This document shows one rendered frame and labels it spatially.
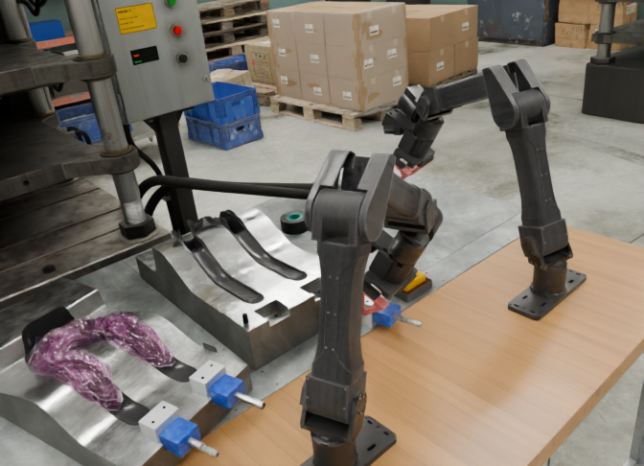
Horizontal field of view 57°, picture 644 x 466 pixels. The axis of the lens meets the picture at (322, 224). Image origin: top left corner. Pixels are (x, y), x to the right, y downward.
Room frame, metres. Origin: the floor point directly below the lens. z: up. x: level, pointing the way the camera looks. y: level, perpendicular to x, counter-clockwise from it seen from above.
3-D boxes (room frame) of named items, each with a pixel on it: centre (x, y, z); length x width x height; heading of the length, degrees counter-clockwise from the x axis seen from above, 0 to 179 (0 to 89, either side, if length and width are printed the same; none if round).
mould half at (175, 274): (1.14, 0.20, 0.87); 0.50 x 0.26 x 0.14; 37
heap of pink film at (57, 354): (0.86, 0.43, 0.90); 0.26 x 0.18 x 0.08; 55
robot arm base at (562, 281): (1.01, -0.45, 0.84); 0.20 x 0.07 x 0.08; 129
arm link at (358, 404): (0.64, 0.02, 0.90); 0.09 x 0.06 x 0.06; 59
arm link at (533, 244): (1.01, -0.44, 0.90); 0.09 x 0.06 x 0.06; 115
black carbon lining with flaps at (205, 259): (1.12, 0.20, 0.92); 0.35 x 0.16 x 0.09; 37
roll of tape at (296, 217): (1.44, 0.07, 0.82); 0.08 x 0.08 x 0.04
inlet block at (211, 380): (0.75, 0.18, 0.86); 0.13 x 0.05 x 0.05; 55
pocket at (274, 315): (0.92, 0.11, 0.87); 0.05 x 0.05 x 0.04; 37
